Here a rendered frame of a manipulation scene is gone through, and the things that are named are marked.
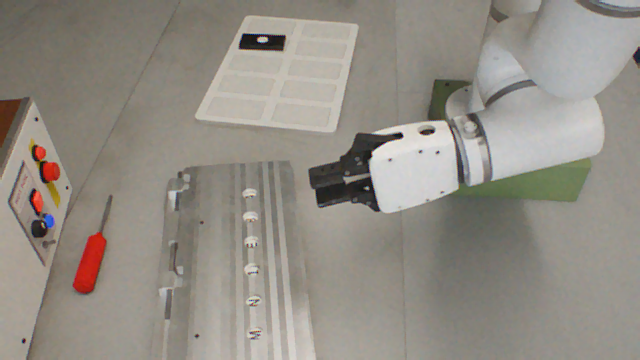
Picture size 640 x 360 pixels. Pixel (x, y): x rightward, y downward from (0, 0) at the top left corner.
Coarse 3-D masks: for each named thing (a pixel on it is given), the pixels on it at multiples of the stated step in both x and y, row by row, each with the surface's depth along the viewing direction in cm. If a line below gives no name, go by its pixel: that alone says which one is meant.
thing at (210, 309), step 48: (192, 192) 89; (240, 192) 89; (288, 192) 89; (192, 240) 82; (240, 240) 82; (288, 240) 82; (192, 288) 77; (240, 288) 77; (288, 288) 77; (192, 336) 71; (240, 336) 71; (288, 336) 71
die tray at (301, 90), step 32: (256, 32) 130; (288, 32) 130; (320, 32) 130; (352, 32) 130; (224, 64) 121; (256, 64) 121; (288, 64) 121; (320, 64) 121; (224, 96) 113; (256, 96) 113; (288, 96) 113; (320, 96) 113; (256, 128) 107; (288, 128) 106; (320, 128) 105
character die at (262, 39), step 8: (240, 40) 125; (248, 40) 126; (256, 40) 125; (264, 40) 125; (272, 40) 126; (280, 40) 126; (240, 48) 125; (248, 48) 124; (256, 48) 124; (264, 48) 124; (272, 48) 124; (280, 48) 124
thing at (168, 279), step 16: (176, 192) 90; (176, 208) 88; (176, 256) 83; (160, 272) 79; (176, 272) 81; (304, 272) 81; (160, 288) 77; (304, 288) 79; (160, 304) 77; (160, 320) 75
